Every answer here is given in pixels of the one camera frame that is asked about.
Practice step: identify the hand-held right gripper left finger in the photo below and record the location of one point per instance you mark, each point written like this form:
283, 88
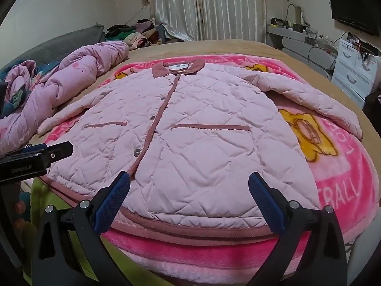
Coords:
110, 202

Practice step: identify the shiny cream curtain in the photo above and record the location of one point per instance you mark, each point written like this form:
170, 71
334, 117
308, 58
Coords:
208, 6

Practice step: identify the pile of clothes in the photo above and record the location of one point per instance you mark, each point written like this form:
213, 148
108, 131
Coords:
143, 32

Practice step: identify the pink printed blanket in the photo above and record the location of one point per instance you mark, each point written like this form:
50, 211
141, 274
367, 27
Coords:
336, 184

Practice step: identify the pink duvet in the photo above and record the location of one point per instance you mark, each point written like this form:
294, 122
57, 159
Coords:
74, 74

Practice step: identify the grey quilted pillow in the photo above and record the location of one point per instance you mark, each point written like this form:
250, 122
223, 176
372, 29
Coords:
44, 44

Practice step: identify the bed with tan sheet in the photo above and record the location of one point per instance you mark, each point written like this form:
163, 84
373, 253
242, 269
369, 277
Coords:
208, 47

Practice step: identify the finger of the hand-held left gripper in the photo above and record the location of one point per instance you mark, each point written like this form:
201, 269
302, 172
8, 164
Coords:
59, 150

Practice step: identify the person's left hand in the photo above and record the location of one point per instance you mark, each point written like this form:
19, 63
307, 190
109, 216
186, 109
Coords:
19, 207

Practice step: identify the grey padded footboard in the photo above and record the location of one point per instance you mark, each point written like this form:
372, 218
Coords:
303, 50

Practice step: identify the pink quilted jacket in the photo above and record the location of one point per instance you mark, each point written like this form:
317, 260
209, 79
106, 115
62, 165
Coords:
193, 155

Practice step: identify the green fleece clothing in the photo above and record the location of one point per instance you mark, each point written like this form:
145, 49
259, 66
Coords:
143, 271

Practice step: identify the white drawer cabinet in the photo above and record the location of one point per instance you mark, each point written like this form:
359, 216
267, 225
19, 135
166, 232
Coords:
348, 65

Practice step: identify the black wall television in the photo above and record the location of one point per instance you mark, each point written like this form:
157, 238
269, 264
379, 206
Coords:
354, 6

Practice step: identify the grey desk with clutter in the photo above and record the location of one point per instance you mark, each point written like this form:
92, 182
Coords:
309, 32

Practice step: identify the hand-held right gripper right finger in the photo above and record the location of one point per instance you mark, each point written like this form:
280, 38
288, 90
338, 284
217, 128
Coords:
266, 202

